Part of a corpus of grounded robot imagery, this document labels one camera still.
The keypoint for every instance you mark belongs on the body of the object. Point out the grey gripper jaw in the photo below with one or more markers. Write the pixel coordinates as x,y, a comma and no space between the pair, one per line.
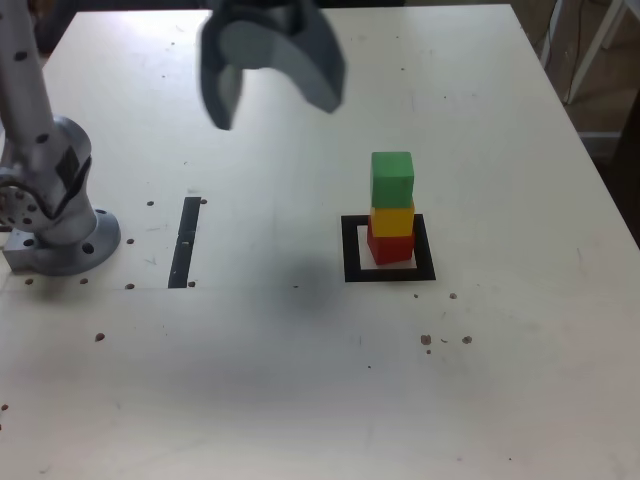
310,65
220,95

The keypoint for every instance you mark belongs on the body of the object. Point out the green cube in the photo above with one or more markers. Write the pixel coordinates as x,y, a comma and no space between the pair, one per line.
392,180

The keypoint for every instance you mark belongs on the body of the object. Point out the yellow cube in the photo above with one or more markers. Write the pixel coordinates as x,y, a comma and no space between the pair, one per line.
392,222

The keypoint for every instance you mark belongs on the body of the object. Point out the red cube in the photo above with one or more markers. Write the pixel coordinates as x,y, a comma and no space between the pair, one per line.
392,250

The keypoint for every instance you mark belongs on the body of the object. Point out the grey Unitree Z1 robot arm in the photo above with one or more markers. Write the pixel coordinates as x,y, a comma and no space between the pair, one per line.
65,225

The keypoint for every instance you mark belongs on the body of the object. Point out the black tape square outline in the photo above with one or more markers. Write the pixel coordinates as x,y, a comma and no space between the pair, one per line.
350,250

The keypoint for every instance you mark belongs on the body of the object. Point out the black tape strip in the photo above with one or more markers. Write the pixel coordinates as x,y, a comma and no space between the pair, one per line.
182,250

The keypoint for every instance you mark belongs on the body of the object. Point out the white low shelf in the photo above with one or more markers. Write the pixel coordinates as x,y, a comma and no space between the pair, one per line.
600,142

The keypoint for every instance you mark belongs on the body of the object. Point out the dark furniture piece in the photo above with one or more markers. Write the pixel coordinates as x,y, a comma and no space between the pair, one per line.
630,150

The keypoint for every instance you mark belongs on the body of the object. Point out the white metal frame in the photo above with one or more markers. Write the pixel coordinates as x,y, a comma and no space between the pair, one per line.
596,50

